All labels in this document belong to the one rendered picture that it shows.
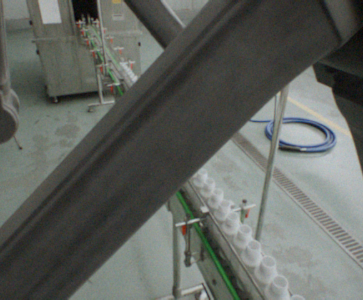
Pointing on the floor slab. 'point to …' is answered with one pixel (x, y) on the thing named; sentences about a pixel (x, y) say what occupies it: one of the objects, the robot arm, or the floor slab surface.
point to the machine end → (118, 14)
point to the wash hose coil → (302, 145)
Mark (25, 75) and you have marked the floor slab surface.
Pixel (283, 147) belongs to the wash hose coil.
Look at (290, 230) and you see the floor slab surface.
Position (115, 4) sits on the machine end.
